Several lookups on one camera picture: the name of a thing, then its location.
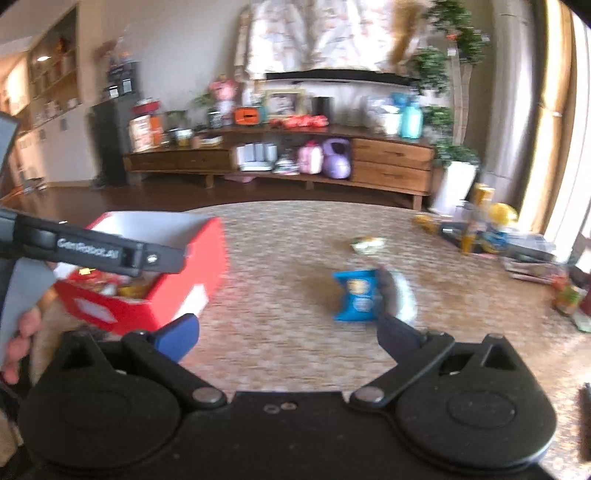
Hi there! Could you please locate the pink bag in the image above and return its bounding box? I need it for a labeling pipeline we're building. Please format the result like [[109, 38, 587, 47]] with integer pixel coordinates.
[[297, 141, 324, 175]]

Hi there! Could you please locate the yellow lid wipes canister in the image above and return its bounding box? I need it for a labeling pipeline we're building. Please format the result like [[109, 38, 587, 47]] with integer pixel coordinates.
[[482, 202, 519, 254]]

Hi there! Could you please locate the white plastic bag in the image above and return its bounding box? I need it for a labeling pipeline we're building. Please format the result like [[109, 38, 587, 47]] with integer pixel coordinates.
[[365, 97, 402, 136]]

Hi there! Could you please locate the orange white box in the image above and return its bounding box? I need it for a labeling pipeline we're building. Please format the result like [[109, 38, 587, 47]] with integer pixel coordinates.
[[128, 114, 164, 153]]

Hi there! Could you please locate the potted plant patterned vase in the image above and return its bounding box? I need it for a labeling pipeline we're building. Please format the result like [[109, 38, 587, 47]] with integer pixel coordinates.
[[191, 92, 225, 130]]

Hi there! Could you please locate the artificial green tree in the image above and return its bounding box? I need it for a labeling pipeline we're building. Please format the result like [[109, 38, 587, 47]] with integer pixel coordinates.
[[409, 0, 490, 167]]

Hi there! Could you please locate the pink plush toy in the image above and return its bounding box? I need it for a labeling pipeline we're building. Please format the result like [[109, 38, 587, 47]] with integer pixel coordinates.
[[210, 74, 238, 114]]

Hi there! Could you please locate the wooden tv cabinet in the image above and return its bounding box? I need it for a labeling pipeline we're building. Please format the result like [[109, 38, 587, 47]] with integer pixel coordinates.
[[124, 124, 437, 210]]

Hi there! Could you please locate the television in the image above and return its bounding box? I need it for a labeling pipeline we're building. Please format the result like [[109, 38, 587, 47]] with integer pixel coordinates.
[[265, 68, 411, 88]]

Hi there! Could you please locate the yellow green snack packet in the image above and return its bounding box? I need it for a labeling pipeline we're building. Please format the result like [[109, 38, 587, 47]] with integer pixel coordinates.
[[351, 236, 386, 254]]

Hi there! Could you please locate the teal spray bottle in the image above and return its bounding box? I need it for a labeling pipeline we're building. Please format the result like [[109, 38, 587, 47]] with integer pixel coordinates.
[[399, 92, 424, 139]]

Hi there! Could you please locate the stack of magazines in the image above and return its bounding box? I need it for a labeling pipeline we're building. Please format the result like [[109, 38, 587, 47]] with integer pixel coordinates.
[[501, 256, 561, 284]]

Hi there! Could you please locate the silver snack bag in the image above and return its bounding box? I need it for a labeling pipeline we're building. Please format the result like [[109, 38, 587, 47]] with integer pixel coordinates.
[[376, 265, 419, 326]]

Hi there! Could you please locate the black cabinet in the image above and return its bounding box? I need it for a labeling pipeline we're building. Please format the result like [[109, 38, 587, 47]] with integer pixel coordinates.
[[90, 99, 139, 188]]

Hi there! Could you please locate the tall yellow packet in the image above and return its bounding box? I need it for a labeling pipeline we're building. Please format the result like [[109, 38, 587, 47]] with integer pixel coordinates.
[[461, 184, 496, 256]]

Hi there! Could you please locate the dark tray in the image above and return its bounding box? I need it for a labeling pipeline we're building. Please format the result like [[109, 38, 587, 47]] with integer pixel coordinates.
[[438, 222, 490, 252]]

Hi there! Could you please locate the floral cloth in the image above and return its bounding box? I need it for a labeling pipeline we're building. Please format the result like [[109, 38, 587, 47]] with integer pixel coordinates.
[[235, 0, 421, 81]]

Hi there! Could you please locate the photo frame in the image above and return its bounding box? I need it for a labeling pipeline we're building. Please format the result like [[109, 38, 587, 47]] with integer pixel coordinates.
[[264, 89, 306, 117]]

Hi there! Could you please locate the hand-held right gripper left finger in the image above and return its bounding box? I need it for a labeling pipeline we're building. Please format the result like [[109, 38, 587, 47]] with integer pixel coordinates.
[[39, 313, 228, 409]]

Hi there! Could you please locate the purple kettlebell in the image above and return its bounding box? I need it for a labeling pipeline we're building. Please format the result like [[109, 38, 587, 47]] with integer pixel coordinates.
[[321, 137, 352, 180]]

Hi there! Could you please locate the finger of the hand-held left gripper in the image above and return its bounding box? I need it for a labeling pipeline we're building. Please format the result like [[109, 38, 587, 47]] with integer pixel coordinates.
[[141, 244, 188, 274]]

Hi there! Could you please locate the wooden wall shelf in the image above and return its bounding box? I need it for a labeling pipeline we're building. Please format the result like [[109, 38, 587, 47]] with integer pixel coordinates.
[[0, 4, 81, 134]]

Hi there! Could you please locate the grey box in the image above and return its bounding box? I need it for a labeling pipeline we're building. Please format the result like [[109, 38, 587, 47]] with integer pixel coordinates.
[[501, 233, 557, 264]]

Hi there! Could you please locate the white router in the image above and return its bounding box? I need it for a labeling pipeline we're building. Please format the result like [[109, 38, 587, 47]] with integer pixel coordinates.
[[235, 143, 279, 172]]

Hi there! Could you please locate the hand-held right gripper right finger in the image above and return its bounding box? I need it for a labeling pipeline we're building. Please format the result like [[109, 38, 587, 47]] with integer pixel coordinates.
[[348, 315, 532, 409]]

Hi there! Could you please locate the drinking glass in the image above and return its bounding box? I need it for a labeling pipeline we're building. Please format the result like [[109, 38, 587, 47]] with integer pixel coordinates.
[[455, 200, 476, 232]]

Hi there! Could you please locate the glass jar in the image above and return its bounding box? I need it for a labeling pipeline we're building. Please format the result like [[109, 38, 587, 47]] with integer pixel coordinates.
[[554, 272, 583, 317]]

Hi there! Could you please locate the white planter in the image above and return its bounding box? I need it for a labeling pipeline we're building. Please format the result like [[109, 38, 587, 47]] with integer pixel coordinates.
[[434, 159, 478, 215]]

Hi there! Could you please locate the small green plant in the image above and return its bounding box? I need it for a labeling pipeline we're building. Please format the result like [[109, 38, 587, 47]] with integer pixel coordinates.
[[164, 110, 190, 132]]

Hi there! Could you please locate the black coffee machine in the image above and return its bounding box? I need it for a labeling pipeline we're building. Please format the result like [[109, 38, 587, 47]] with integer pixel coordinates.
[[102, 62, 139, 101]]

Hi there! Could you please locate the red cardboard box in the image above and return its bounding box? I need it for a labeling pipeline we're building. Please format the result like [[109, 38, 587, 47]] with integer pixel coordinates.
[[53, 211, 230, 335]]

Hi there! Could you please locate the yellow curtain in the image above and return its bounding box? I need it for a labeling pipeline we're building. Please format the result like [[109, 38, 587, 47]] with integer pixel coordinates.
[[517, 0, 575, 234]]

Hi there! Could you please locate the blue chip bag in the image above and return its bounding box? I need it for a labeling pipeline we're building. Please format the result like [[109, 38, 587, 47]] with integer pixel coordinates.
[[332, 269, 384, 322]]

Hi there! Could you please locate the black cylinder speaker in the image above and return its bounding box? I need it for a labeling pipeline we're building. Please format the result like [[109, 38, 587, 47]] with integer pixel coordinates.
[[311, 96, 334, 121]]

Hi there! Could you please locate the person's left hand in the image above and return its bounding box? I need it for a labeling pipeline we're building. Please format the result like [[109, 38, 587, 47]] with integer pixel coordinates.
[[0, 288, 58, 385]]

